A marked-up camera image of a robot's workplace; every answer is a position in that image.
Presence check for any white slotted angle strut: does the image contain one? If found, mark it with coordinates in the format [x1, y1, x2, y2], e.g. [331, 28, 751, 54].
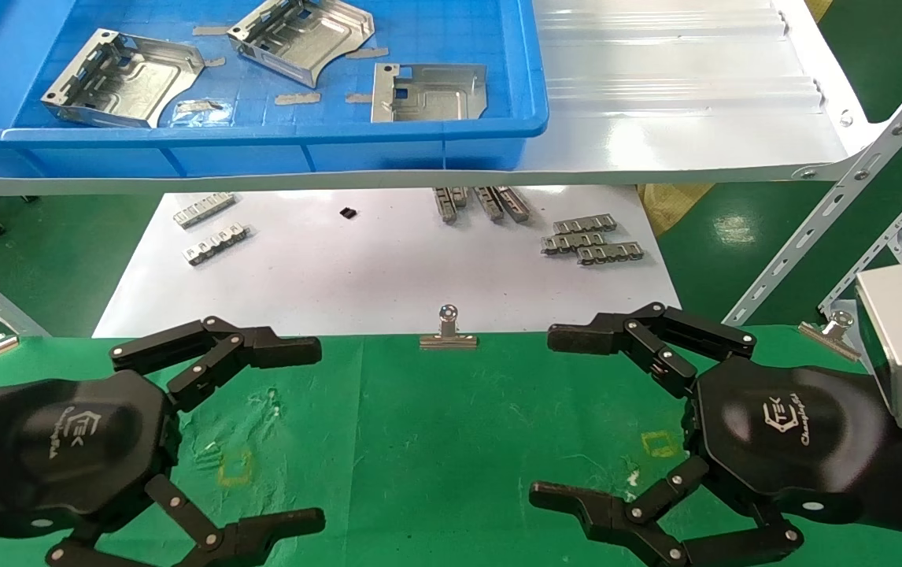
[723, 43, 902, 328]
[817, 154, 902, 316]

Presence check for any grey tape with clear film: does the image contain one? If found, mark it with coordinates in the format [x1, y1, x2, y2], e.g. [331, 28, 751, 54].
[172, 99, 233, 127]

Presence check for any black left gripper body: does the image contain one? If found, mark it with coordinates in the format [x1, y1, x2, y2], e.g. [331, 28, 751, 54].
[0, 370, 182, 544]

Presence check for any stamped sheet metal part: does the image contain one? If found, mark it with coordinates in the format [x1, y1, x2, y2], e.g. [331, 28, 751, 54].
[227, 0, 375, 89]
[40, 28, 206, 128]
[371, 63, 488, 124]

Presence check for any white floor board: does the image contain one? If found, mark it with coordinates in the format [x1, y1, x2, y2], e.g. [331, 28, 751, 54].
[93, 187, 682, 338]

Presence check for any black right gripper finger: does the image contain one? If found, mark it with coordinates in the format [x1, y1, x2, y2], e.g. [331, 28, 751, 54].
[530, 455, 804, 567]
[547, 302, 757, 398]

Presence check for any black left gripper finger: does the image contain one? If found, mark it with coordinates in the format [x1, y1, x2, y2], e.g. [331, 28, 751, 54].
[110, 317, 322, 412]
[46, 474, 326, 567]

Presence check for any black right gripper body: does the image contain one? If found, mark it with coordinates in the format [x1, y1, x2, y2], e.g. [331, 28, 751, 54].
[687, 356, 893, 524]

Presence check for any blue plastic bin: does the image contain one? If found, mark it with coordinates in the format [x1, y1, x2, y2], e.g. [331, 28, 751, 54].
[0, 0, 550, 180]

